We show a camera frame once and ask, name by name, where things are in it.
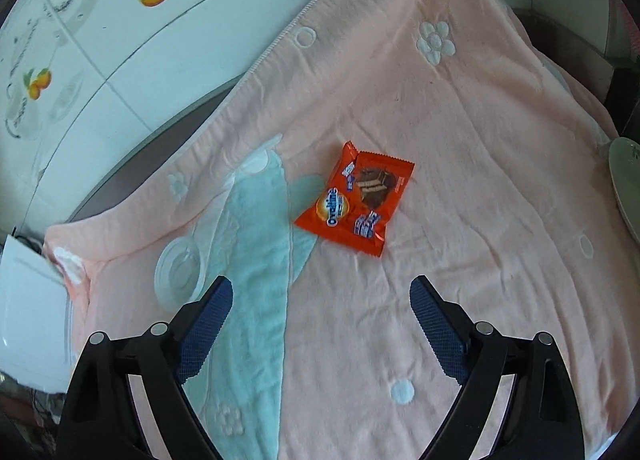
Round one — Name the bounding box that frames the orange snack wrapper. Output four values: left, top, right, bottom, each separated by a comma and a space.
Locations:
293, 141, 416, 258

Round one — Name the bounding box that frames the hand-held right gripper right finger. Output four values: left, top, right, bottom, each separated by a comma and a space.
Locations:
409, 275, 586, 460

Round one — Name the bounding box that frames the pink printed blanket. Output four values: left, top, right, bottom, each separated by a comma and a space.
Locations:
42, 0, 640, 460

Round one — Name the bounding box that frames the white plate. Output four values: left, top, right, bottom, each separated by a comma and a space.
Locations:
607, 136, 640, 237

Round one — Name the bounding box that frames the white glossy box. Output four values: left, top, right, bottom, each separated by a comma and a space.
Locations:
0, 234, 76, 382

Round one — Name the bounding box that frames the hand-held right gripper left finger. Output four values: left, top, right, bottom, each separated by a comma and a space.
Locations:
57, 276, 234, 460

